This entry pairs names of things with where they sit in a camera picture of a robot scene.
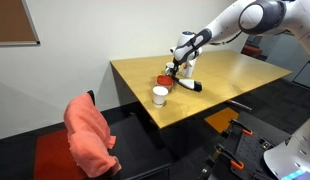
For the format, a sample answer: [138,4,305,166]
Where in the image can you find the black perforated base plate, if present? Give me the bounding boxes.
[208,111,293,180]

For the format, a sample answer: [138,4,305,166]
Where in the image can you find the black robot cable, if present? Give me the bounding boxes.
[209,30,244,46]

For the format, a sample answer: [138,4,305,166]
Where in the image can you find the grey metal bar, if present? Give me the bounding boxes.
[226,99,253,113]

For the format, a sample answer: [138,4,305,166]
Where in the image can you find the black orange clamp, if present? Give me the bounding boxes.
[228,118,254,138]
[214,143,245,171]

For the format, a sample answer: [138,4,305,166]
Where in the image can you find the brown cork board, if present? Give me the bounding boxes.
[0,0,42,47]

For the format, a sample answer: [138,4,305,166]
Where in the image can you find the black chair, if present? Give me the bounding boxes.
[86,89,174,180]

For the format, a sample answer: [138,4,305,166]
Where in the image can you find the salmon pink towel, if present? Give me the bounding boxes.
[63,92,123,178]

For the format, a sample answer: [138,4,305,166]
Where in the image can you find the white green ceramic mug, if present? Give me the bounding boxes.
[164,62,177,77]

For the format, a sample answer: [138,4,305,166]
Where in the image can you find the white paper cup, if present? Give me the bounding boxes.
[152,85,169,108]

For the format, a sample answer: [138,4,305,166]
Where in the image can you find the white black hand brush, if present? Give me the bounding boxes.
[170,75,203,93]

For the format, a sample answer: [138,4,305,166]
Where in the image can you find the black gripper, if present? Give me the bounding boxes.
[170,58,181,78]

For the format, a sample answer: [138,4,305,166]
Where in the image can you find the red upholstered bench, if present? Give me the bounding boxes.
[240,44,263,58]

